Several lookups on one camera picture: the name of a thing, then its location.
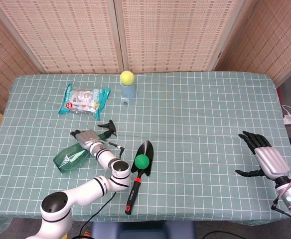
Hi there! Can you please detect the white power cable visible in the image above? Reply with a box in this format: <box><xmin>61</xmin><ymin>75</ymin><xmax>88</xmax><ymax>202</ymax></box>
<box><xmin>281</xmin><ymin>104</ymin><xmax>291</xmax><ymax>118</ymax></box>

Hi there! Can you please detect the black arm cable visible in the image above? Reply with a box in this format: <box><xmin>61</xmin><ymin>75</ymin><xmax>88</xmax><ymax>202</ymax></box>
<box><xmin>78</xmin><ymin>141</ymin><xmax>126</xmax><ymax>239</ymax></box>
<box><xmin>271</xmin><ymin>196</ymin><xmax>291</xmax><ymax>220</ymax></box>

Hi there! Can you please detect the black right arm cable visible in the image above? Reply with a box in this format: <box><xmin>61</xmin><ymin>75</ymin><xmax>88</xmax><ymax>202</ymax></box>
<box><xmin>271</xmin><ymin>196</ymin><xmax>291</xmax><ymax>220</ymax></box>

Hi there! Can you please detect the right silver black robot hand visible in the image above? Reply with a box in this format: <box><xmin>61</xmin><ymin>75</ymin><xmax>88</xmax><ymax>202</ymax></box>
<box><xmin>235</xmin><ymin>131</ymin><xmax>291</xmax><ymax>181</ymax></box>

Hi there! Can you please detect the green spray bottle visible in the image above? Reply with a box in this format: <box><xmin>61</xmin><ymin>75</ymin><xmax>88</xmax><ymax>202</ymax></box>
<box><xmin>53</xmin><ymin>119</ymin><xmax>118</xmax><ymax>174</ymax></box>

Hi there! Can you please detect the light blue cup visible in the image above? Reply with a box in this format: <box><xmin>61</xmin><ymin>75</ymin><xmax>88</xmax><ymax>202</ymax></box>
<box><xmin>121</xmin><ymin>82</ymin><xmax>137</xmax><ymax>105</ymax></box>

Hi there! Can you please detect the yellow tennis ball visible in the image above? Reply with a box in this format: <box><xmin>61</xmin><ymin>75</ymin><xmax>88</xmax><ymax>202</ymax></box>
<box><xmin>120</xmin><ymin>71</ymin><xmax>136</xmax><ymax>86</ymax></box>

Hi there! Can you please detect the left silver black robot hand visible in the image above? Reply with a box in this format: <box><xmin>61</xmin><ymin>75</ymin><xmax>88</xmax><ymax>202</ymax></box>
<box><xmin>70</xmin><ymin>129</ymin><xmax>104</xmax><ymax>151</ymax></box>

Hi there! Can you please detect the green ball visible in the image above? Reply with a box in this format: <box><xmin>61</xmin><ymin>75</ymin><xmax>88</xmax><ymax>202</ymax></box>
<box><xmin>135</xmin><ymin>154</ymin><xmax>150</xmax><ymax>170</ymax></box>

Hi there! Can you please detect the bamboo folding screen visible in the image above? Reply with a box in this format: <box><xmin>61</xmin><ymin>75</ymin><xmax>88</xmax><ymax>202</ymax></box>
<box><xmin>0</xmin><ymin>0</ymin><xmax>291</xmax><ymax>112</ymax></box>

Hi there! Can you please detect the black garden trowel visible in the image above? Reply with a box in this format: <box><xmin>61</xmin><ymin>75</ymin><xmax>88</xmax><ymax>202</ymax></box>
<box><xmin>125</xmin><ymin>140</ymin><xmax>154</xmax><ymax>216</ymax></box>

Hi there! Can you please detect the teal snack package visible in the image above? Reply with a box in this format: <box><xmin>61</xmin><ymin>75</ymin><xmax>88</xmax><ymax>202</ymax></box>
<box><xmin>58</xmin><ymin>83</ymin><xmax>111</xmax><ymax>120</ymax></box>

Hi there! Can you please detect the green checkered tablecloth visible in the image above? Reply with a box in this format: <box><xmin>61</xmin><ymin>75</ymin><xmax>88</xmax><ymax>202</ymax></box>
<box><xmin>0</xmin><ymin>71</ymin><xmax>291</xmax><ymax>234</ymax></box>

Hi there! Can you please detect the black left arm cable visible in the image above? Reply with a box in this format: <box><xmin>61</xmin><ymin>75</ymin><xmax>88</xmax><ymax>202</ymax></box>
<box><xmin>78</xmin><ymin>141</ymin><xmax>126</xmax><ymax>239</ymax></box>

